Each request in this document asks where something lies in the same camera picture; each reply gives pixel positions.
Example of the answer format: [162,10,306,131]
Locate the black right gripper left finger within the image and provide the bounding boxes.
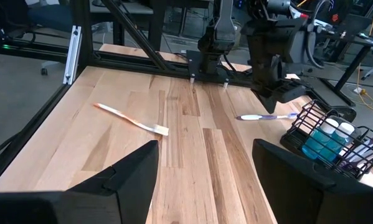
[65,139,160,224]

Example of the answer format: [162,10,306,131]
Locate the teal mouthwash bottle white cap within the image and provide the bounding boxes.
[301,118,340,160]
[318,121,356,163]

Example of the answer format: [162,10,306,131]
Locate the black aluminium table frame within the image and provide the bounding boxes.
[0,0,359,191]

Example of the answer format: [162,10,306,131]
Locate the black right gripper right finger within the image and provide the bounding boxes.
[252,138,337,224]

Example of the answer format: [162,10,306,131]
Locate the silver aluminium extrusion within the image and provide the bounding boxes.
[62,25,82,86]

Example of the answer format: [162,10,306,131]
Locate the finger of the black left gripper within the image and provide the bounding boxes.
[277,81,308,101]
[252,88,282,114]

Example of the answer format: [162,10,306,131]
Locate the black office desk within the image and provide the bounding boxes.
[325,30,373,107]

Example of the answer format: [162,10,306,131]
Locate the yellow extension cable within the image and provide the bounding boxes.
[355,0,373,120]

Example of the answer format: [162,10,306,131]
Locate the orange toothbrush white bristles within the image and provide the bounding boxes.
[93,102,170,137]

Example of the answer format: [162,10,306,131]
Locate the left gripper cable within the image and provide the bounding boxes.
[305,0,326,70]

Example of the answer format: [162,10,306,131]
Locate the black wire caddy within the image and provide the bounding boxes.
[280,99,373,182]

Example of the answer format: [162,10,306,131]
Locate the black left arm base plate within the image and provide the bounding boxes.
[186,49,253,90]

